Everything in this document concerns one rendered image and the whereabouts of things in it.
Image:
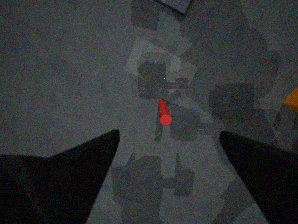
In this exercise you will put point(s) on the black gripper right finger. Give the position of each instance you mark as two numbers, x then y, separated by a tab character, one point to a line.
269	173

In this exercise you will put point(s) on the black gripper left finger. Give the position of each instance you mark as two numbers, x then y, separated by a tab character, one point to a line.
62	188

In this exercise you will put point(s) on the red peg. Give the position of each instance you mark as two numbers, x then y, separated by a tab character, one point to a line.
165	117

